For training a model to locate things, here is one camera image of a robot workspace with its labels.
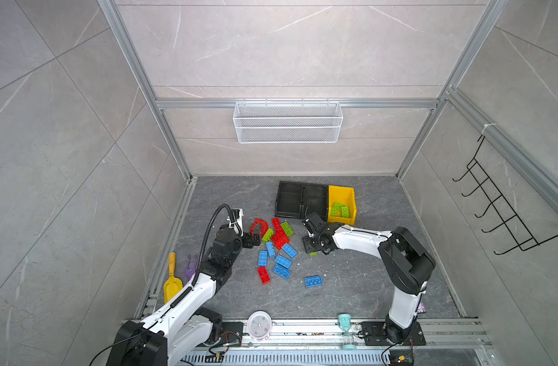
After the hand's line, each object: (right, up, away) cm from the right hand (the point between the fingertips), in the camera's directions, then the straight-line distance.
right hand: (309, 242), depth 96 cm
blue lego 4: (-11, -10, -9) cm, 17 cm away
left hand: (-24, +12, -13) cm, 30 cm away
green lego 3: (+18, +13, +8) cm, 24 cm away
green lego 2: (+12, +13, +8) cm, 19 cm away
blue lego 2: (-9, -2, -4) cm, 10 cm away
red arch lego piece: (-20, +6, +3) cm, 21 cm away
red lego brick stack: (-13, +3, 0) cm, 13 cm away
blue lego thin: (-16, -2, -5) cm, 17 cm away
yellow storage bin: (+19, +20, +15) cm, 31 cm away
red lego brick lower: (-19, -10, -10) cm, 24 cm away
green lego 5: (+1, -4, -5) cm, 7 cm away
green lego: (-9, +5, +3) cm, 11 cm away
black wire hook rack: (+52, +9, -38) cm, 65 cm away
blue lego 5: (0, -12, -12) cm, 17 cm away
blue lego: (-19, -5, -6) cm, 21 cm away
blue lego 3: (-11, -6, -8) cm, 15 cm away
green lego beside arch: (-18, +3, -1) cm, 18 cm away
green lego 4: (+15, +15, +11) cm, 24 cm away
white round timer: (-19, -23, -23) cm, 37 cm away
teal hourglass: (+9, -21, -22) cm, 32 cm away
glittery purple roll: (+36, -19, -19) cm, 45 cm away
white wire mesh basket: (-9, +54, +6) cm, 55 cm away
